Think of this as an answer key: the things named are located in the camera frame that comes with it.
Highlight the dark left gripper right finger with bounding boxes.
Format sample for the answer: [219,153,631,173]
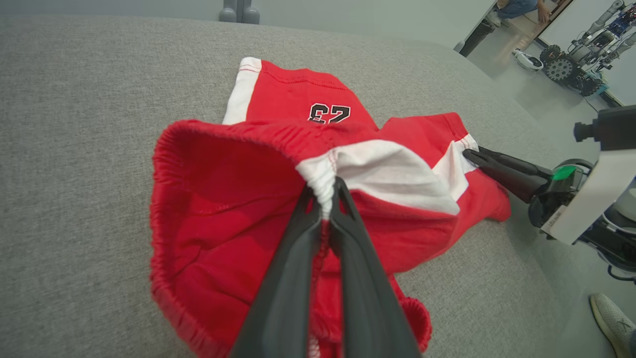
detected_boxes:
[329,177,422,358]

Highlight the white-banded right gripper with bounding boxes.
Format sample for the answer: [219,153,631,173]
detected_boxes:
[462,147,636,245]

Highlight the wooden table with dark leg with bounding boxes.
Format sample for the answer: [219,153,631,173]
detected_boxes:
[453,0,577,58]

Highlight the red shorts with white stripes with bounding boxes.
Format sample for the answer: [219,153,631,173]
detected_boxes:
[149,56,512,358]

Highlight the seated person in jeans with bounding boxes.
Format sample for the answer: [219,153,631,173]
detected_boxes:
[489,0,552,25]

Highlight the wheeled robot with black tyres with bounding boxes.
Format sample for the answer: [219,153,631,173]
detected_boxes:
[541,0,636,97]

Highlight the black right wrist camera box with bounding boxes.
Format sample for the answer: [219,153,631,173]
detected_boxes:
[573,104,636,151]

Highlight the grey rounded metal stand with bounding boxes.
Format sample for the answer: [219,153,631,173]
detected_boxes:
[219,0,261,24]

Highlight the small white floor device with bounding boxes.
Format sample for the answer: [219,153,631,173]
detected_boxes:
[512,47,545,71]

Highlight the grey knit sneaker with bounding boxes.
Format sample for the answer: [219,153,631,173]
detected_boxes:
[590,292,636,358]

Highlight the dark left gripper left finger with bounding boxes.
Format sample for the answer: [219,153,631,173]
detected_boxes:
[231,185,323,358]

